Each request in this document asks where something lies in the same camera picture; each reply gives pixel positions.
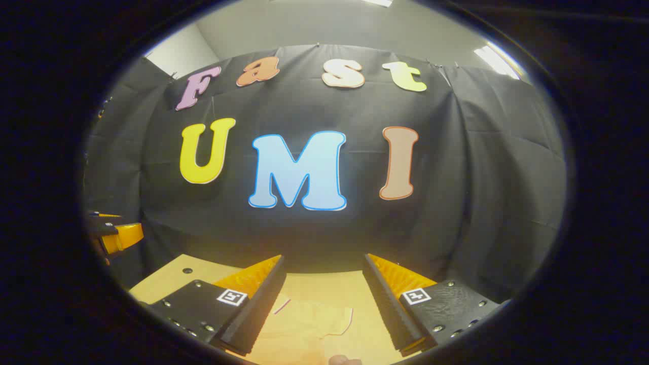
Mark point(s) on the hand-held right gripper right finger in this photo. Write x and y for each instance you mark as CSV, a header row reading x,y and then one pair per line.
x,y
385,304

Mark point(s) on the orange T-shirt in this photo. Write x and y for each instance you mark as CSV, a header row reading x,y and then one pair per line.
x,y
304,332

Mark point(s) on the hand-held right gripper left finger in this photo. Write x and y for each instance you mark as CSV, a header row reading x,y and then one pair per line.
x,y
263,304

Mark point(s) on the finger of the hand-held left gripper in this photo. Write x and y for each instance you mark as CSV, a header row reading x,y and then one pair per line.
x,y
124,237

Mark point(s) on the ceiling light panel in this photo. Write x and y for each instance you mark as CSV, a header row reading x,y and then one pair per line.
x,y
379,2

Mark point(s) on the black backdrop cloth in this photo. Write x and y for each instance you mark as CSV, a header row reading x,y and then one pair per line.
x,y
355,111

